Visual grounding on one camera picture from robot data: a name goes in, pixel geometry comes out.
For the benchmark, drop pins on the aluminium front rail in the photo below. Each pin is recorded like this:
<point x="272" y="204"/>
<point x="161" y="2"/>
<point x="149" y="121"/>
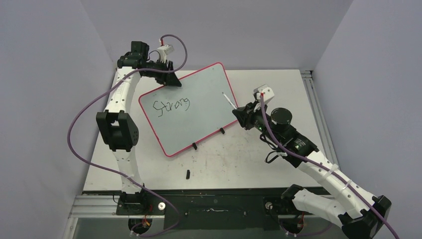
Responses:
<point x="95" y="206"/>

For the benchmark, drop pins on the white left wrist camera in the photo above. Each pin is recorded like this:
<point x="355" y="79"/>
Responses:
<point x="164" y="51"/>

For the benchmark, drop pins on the aluminium rail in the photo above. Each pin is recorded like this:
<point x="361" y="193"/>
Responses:
<point x="95" y="206"/>
<point x="325" y="136"/>

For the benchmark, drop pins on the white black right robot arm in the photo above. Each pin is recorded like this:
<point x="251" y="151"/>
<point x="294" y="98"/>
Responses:
<point x="358" y="213"/>

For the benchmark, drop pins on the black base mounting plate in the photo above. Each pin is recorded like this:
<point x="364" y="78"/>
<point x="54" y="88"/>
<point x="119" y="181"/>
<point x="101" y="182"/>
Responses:
<point x="216" y="209"/>

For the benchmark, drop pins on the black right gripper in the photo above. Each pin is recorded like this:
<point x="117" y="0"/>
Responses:
<point x="246" y="114"/>

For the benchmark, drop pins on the aluminium rail right side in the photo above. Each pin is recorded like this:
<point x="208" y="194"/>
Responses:
<point x="325" y="136"/>

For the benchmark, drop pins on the pink framed whiteboard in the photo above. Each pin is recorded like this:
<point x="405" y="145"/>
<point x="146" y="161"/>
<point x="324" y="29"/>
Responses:
<point x="191" y="113"/>

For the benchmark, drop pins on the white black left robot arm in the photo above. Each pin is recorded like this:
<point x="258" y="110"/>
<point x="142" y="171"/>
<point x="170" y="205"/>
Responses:
<point x="117" y="128"/>

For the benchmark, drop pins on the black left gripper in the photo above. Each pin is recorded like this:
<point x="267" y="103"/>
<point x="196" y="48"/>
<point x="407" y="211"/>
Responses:
<point x="169" y="78"/>

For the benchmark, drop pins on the white whiteboard marker black cap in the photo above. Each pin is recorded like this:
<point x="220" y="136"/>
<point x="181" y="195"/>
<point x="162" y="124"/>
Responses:
<point x="229" y="101"/>

